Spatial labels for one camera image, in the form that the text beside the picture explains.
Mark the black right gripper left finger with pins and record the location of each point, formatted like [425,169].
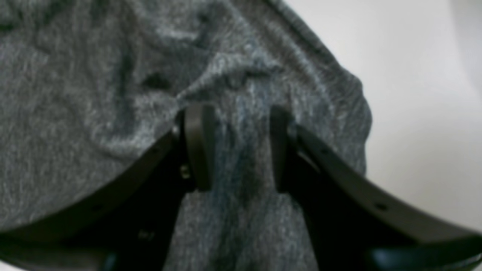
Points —
[129,222]

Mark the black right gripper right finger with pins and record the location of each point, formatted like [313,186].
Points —
[354,225]

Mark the grey t-shirt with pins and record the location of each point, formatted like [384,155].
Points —
[88,85]

